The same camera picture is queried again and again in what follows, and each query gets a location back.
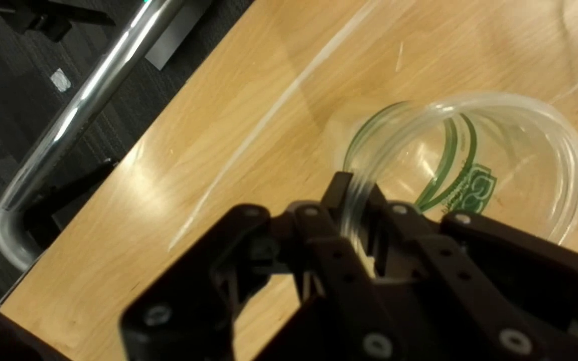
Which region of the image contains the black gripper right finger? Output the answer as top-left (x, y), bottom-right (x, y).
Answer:
top-left (366, 186), bottom-right (475, 274)

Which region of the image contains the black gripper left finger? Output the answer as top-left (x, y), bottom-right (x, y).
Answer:
top-left (289, 172), bottom-right (363, 266)

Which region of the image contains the metal cart handle rail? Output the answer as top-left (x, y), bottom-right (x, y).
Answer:
top-left (0, 0), bottom-right (189, 271)

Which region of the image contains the clear plastic cup green logo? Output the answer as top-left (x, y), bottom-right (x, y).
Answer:
top-left (342, 93), bottom-right (578, 242)

